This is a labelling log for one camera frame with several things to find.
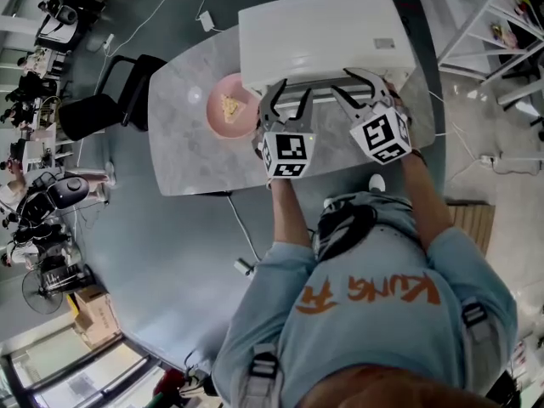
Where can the person's left forearm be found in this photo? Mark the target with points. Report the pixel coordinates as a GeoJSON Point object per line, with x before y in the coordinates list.
{"type": "Point", "coordinates": [291, 215]}

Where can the wooden slatted bench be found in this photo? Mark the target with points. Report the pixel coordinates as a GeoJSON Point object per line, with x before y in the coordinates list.
{"type": "Point", "coordinates": [472, 228]}

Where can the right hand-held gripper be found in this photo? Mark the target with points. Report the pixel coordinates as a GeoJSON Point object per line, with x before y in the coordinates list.
{"type": "Point", "coordinates": [380, 136]}

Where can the white power adapter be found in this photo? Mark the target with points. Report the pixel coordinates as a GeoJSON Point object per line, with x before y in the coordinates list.
{"type": "Point", "coordinates": [207, 21]}

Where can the person's left white shoe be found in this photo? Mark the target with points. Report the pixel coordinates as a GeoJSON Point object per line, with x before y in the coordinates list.
{"type": "Point", "coordinates": [329, 202]}

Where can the brown cardboard box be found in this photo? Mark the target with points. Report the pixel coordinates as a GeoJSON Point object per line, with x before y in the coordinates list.
{"type": "Point", "coordinates": [95, 317]}

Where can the person's right hand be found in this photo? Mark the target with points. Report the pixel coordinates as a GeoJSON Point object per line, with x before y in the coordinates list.
{"type": "Point", "coordinates": [394, 96]}

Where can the toast slice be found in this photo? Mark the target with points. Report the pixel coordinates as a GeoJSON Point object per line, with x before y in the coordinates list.
{"type": "Point", "coordinates": [231, 108]}

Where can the person's light blue shirt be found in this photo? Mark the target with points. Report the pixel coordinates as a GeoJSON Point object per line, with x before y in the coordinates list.
{"type": "Point", "coordinates": [370, 338]}

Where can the white toaster oven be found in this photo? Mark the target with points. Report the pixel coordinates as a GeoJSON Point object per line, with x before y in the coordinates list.
{"type": "Point", "coordinates": [319, 28]}

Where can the white power strip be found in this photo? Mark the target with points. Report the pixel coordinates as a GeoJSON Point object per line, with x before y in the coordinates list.
{"type": "Point", "coordinates": [244, 267]}
{"type": "Point", "coordinates": [492, 163]}

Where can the black waist pouch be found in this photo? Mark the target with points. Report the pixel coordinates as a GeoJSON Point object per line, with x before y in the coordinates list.
{"type": "Point", "coordinates": [344, 232]}

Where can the person's white shoe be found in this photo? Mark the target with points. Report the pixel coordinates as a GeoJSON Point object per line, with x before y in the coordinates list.
{"type": "Point", "coordinates": [376, 182]}
{"type": "Point", "coordinates": [329, 202]}

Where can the person's light blue jeans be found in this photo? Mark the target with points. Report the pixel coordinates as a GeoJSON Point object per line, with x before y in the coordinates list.
{"type": "Point", "coordinates": [395, 215]}

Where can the person's right white shoe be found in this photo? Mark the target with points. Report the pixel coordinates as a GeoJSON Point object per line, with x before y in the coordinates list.
{"type": "Point", "coordinates": [376, 182]}

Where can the black floor fan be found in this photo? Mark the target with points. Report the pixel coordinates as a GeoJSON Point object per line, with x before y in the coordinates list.
{"type": "Point", "coordinates": [42, 292]}

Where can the black round device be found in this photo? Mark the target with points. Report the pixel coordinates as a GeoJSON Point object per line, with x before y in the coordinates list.
{"type": "Point", "coordinates": [70, 189]}

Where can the pink plate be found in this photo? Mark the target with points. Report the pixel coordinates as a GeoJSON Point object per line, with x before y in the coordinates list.
{"type": "Point", "coordinates": [221, 126]}

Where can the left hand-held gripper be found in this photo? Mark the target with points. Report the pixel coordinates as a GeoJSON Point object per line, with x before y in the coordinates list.
{"type": "Point", "coordinates": [289, 147]}

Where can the red green white bedding pile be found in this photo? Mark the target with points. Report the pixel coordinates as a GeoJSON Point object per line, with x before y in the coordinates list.
{"type": "Point", "coordinates": [168, 389]}

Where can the person's right forearm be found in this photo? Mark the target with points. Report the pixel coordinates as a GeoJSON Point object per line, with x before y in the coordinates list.
{"type": "Point", "coordinates": [427, 202]}

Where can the white metal shelf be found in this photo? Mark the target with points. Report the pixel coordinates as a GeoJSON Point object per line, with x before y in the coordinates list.
{"type": "Point", "coordinates": [480, 28]}

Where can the black chair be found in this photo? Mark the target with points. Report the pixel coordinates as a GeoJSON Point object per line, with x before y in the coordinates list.
{"type": "Point", "coordinates": [89, 113]}

